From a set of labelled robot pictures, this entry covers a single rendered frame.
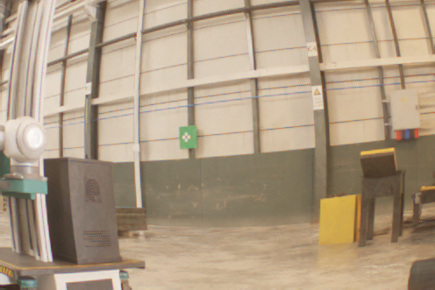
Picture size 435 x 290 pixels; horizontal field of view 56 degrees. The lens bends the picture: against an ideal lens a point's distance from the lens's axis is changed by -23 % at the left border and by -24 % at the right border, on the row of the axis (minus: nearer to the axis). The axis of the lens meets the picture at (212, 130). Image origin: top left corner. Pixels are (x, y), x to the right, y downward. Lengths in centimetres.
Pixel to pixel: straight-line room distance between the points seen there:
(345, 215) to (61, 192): 375
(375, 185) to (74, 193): 331
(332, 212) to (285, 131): 506
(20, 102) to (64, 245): 77
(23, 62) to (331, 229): 403
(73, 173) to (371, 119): 806
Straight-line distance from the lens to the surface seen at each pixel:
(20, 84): 249
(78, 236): 225
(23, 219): 242
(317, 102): 975
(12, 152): 183
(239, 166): 1049
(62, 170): 226
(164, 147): 1163
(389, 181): 482
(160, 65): 1202
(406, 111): 928
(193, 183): 1101
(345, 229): 542
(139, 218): 821
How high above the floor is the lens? 67
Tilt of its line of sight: 7 degrees up
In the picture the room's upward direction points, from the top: 2 degrees counter-clockwise
